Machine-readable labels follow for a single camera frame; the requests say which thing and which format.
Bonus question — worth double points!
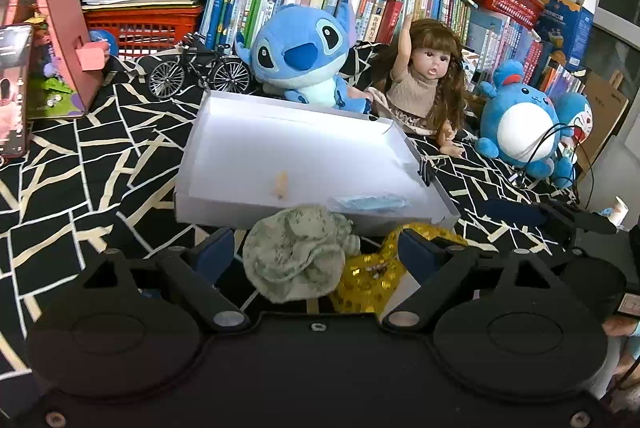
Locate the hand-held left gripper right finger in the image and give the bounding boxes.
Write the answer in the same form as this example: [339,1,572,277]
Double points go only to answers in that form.
[382,228,562,334]

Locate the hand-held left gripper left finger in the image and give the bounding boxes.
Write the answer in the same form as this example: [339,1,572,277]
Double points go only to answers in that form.
[75,228,251,334]

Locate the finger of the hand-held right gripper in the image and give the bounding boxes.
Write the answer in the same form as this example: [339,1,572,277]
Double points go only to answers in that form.
[482,199,621,237]

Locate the gold sequin bow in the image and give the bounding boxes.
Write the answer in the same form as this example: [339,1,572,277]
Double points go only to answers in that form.
[330,223,468,315]

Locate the green floral cloth hat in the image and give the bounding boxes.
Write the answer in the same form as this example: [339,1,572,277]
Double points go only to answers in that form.
[242,204,361,303]

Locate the white cardboard box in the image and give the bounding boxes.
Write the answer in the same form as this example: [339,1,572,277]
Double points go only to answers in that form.
[174,90,461,236]

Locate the person's right hand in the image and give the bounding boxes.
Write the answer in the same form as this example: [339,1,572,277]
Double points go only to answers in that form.
[602,314,640,404]

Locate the blue face mask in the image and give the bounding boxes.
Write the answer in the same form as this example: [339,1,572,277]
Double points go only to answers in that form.
[327,194,412,213]

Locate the blue cat plush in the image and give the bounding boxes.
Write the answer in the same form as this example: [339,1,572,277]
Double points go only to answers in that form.
[555,92,594,159]

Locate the round blue mouse plush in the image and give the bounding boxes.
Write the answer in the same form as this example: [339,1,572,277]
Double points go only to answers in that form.
[474,60,576,189]

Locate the brown cardboard sheet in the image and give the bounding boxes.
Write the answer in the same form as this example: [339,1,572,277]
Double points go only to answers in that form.
[575,72,630,179]

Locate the black patterned blanket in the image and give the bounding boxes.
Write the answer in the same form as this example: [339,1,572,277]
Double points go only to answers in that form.
[0,40,640,389]

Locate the long-haired baby doll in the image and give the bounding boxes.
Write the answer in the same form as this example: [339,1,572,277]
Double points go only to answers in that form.
[372,14,468,159]

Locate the blue cardboard carton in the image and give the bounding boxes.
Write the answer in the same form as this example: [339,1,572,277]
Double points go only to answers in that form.
[535,0,596,68]

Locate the miniature black bicycle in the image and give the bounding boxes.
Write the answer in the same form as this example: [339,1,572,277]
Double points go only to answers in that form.
[148,32,252,98]

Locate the blue alien plush toy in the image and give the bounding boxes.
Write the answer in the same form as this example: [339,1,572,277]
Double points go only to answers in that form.
[234,0,373,115]

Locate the blue toy ball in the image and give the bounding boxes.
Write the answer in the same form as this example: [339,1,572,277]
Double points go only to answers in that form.
[90,28,119,58]

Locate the smartphone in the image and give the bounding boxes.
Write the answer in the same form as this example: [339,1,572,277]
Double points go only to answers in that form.
[0,24,35,159]

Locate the pink triangular toy house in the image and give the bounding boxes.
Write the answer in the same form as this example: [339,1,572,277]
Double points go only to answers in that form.
[7,0,111,119]

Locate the black cables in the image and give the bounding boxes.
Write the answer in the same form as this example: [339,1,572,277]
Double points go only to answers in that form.
[510,123,621,209]

